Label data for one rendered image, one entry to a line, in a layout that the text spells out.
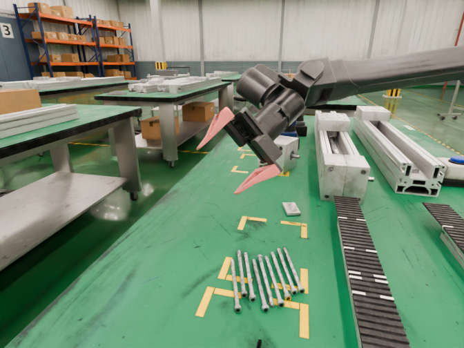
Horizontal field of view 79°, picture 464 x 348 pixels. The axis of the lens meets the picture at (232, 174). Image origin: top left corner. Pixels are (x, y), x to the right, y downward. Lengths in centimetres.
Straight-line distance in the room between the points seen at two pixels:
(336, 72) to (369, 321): 40
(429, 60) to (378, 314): 46
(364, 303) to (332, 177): 36
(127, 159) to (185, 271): 194
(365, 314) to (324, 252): 17
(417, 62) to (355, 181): 27
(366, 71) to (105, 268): 58
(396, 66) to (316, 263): 39
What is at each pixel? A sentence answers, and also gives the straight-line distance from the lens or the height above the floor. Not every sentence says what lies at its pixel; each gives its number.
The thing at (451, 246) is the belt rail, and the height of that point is 79.
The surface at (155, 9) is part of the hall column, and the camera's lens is 1205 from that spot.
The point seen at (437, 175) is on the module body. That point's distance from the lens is 86.
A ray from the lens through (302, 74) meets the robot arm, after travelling 54.
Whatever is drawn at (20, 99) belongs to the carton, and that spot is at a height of 88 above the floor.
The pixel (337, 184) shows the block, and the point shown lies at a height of 83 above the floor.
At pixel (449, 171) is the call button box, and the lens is 96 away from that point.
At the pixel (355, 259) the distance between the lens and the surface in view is 49.
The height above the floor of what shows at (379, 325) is 81.
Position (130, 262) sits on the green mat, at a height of 78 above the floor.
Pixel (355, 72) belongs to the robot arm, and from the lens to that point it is 59.
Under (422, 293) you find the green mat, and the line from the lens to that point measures 53.
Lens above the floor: 110
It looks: 22 degrees down
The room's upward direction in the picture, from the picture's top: straight up
